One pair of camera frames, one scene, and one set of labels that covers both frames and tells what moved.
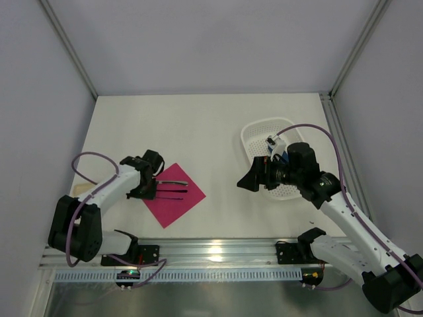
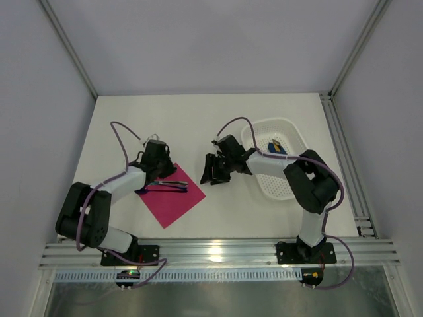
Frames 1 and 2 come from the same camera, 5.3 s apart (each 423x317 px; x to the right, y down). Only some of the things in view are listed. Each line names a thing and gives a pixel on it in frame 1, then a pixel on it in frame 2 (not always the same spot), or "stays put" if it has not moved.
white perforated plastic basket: (254, 133) stays put
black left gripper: (145, 190) to (164, 168)
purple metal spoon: (173, 191) stays put
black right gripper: (263, 172) to (218, 166)
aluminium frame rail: (190, 254) stays put
